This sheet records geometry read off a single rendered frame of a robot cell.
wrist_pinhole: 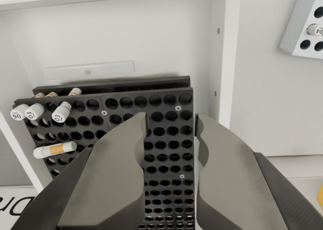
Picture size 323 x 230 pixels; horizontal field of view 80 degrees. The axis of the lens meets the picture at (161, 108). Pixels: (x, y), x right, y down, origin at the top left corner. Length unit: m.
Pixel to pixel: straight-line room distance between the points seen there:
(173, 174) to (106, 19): 0.19
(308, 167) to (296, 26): 0.28
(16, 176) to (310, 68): 0.61
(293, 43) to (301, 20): 0.03
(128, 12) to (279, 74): 0.25
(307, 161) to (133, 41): 0.42
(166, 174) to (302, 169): 0.31
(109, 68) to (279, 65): 0.26
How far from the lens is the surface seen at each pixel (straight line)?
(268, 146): 0.44
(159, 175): 0.25
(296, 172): 0.47
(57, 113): 0.20
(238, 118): 0.38
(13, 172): 0.58
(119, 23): 0.24
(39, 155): 0.25
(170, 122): 0.20
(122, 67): 0.23
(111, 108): 0.20
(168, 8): 0.23
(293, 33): 0.33
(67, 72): 0.26
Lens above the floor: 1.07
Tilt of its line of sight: 61 degrees down
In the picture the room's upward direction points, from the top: 175 degrees counter-clockwise
